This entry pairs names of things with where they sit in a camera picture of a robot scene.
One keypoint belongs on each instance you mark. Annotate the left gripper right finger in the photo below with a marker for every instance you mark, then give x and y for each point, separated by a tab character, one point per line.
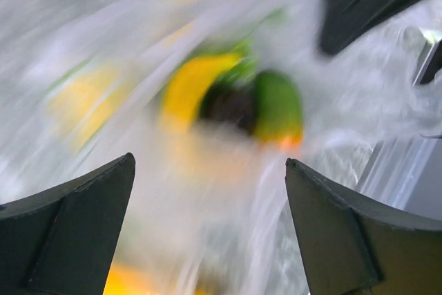
352	244

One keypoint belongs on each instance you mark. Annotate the yellow fake banana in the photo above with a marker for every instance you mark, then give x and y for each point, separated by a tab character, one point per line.
183	95

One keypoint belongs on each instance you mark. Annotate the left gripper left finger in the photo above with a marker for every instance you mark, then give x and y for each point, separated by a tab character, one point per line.
62	240

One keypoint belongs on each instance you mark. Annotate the clear plastic bag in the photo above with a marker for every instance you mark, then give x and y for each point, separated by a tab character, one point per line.
209	210

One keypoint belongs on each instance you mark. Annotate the green orange fake mango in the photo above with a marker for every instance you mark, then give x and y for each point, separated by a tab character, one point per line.
279	110

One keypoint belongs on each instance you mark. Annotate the yellow fake lemon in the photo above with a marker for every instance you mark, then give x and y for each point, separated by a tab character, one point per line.
126	280

